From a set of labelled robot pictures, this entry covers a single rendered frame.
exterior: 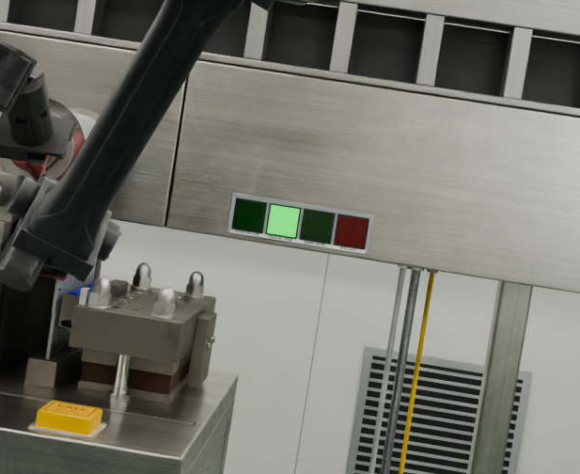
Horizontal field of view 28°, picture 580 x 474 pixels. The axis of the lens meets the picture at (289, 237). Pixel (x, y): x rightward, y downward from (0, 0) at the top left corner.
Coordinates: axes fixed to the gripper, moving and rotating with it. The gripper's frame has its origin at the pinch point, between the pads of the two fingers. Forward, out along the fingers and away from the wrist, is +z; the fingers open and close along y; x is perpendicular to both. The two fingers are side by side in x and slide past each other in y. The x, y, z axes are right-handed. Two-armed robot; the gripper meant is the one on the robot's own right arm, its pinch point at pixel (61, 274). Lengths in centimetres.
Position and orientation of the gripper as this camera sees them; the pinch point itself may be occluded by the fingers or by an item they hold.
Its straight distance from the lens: 180.9
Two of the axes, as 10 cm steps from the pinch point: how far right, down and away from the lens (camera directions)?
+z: -0.2, 4.6, 8.9
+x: 1.6, -8.8, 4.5
